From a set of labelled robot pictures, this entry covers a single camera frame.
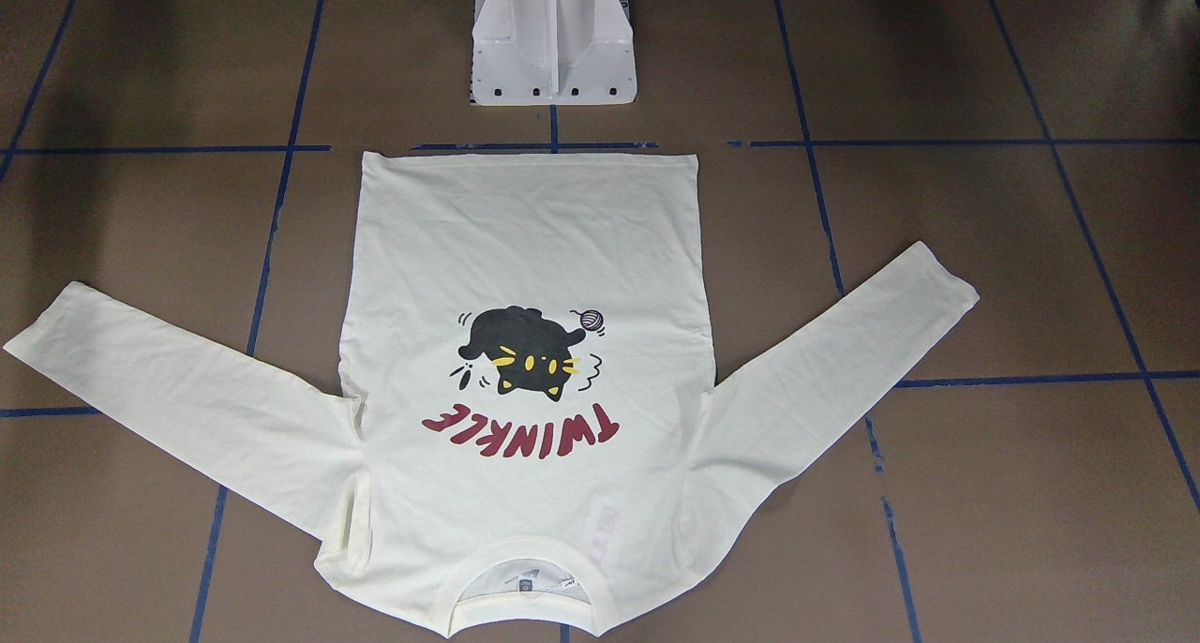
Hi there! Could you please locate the cream long-sleeve printed shirt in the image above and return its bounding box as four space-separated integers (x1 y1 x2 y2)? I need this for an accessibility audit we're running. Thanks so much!
4 152 979 637

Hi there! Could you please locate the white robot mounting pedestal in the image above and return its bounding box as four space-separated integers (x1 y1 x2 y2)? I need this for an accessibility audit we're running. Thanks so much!
469 0 638 108

